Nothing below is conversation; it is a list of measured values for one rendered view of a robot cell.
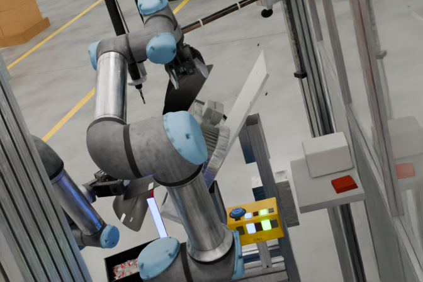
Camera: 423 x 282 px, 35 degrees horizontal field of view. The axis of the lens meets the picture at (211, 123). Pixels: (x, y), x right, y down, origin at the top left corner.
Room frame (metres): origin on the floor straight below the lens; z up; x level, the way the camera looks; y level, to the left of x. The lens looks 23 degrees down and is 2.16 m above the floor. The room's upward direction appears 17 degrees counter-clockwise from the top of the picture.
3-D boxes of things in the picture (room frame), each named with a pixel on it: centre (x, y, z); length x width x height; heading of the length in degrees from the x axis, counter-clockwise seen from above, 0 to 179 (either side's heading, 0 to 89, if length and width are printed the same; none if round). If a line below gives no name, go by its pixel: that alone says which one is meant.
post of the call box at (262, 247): (1.79, -0.04, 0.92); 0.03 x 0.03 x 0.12; 82
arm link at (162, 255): (1.42, 0.21, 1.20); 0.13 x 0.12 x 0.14; 84
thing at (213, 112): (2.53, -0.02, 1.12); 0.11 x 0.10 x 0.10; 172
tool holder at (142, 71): (2.19, 0.19, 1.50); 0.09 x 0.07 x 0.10; 117
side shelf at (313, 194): (2.23, -0.36, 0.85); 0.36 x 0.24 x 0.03; 172
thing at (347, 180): (2.11, -0.40, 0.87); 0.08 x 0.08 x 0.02; 89
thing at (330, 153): (2.30, -0.40, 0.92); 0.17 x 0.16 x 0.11; 82
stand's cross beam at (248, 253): (2.29, -0.03, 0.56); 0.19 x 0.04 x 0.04; 82
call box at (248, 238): (1.79, -0.04, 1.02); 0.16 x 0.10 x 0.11; 82
